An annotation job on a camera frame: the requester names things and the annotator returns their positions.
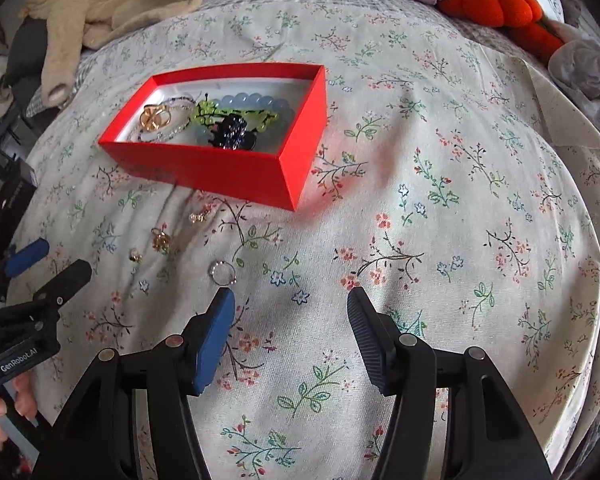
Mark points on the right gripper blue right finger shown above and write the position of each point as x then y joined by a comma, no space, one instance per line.
488,436

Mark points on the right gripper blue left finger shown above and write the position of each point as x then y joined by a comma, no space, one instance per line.
93,437

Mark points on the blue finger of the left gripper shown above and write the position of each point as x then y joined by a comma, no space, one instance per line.
22,261
64,286

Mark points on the black hair claw clip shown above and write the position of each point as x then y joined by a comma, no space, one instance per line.
230,132

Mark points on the person's left hand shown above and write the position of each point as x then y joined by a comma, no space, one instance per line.
25,402

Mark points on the black box at bedside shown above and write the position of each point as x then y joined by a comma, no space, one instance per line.
15,196

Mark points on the small gold flower earring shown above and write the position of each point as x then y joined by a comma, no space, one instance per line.
135,256

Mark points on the small gold stud earring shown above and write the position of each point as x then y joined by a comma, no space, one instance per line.
199,216

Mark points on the dark chair with clothes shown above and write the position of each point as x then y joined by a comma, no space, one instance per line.
20,78

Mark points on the floral bed sheet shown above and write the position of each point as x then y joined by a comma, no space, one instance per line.
454,182

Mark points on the red Ace cardboard box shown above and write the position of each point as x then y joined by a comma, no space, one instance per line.
162,132

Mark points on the crumpled grey white clothes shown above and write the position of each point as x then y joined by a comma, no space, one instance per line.
575,68

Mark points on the orange pumpkin plush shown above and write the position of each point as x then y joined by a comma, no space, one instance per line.
519,20

